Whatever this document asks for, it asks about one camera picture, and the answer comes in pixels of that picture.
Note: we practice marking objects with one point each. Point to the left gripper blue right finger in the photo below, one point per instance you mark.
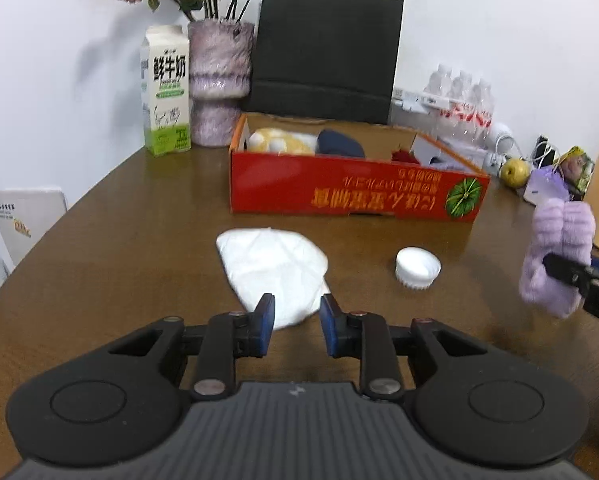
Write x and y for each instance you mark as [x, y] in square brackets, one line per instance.
[363, 336]

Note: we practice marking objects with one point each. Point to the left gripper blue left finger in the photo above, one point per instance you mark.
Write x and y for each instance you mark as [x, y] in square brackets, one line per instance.
[226, 338]

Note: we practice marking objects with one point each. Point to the lilac fluffy socks roll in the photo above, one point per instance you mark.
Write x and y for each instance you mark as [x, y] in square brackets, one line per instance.
[565, 229]

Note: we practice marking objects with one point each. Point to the white cloth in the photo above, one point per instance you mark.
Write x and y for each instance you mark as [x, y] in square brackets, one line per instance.
[284, 264]

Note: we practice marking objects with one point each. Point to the white plastic jar lid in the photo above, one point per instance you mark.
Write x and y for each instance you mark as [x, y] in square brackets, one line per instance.
[416, 268]

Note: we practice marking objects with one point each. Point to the red fabric rose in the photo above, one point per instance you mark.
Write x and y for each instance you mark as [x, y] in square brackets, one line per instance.
[404, 157]

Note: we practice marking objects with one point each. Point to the navy blue zip case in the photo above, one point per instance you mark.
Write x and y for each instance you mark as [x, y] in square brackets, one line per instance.
[335, 143]

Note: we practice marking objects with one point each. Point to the yellow white plush toy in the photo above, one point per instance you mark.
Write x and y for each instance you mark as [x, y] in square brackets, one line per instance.
[281, 142]

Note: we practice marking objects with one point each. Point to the purple knitted pouch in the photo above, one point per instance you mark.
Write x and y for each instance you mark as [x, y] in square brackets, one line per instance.
[437, 163]

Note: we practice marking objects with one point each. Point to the purple tissue pack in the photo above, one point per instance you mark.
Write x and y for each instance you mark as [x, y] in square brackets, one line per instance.
[545, 184]

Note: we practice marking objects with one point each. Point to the colourful snack packet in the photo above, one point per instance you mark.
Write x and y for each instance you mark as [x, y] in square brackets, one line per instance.
[577, 169]

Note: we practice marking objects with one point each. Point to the green yellow apple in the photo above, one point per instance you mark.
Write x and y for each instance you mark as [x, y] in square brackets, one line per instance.
[514, 173]

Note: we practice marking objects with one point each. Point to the small white fan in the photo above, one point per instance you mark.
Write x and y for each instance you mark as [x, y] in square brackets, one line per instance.
[499, 139]

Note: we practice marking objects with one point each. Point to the red cardboard box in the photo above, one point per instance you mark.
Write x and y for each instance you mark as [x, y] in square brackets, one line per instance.
[322, 184]

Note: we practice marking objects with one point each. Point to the water bottle right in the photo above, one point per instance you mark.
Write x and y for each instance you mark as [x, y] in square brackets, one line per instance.
[482, 106]

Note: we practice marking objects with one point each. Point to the water bottle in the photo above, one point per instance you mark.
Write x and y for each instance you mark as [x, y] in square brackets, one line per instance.
[460, 106]
[482, 106]
[439, 82]

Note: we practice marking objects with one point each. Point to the water bottle middle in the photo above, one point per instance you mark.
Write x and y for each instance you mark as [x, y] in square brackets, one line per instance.
[460, 106]

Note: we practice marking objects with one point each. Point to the water bottle left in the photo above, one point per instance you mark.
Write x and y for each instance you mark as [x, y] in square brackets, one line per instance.
[439, 82]

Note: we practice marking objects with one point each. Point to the white flat carton box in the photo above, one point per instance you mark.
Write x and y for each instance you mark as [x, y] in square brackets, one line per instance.
[420, 102]

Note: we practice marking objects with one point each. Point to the white panel board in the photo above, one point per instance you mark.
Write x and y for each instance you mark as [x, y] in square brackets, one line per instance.
[26, 215]

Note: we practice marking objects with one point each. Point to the purple textured vase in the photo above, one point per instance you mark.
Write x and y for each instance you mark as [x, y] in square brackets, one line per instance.
[220, 55]

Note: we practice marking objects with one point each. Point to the black paper shopping bag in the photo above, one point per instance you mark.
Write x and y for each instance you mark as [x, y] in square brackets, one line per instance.
[328, 59]

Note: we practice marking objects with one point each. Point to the milk carton white green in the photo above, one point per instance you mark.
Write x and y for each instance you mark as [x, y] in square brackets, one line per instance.
[164, 71]

